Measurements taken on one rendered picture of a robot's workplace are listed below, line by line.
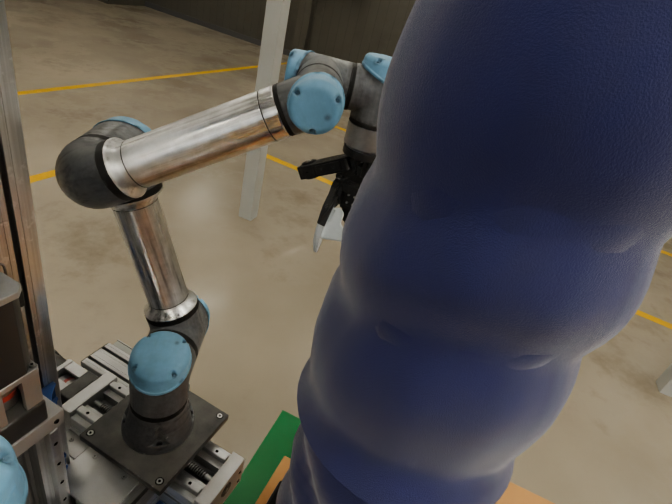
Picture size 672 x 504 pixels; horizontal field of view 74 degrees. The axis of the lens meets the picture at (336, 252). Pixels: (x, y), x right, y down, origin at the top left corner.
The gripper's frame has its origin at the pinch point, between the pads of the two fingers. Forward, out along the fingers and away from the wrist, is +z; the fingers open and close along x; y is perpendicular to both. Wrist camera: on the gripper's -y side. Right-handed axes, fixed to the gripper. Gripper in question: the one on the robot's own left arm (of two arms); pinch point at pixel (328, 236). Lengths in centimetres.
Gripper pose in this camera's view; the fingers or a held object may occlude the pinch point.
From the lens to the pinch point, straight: 91.6
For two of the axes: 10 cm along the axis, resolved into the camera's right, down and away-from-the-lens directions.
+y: 8.7, 4.1, -2.6
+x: 4.3, -4.0, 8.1
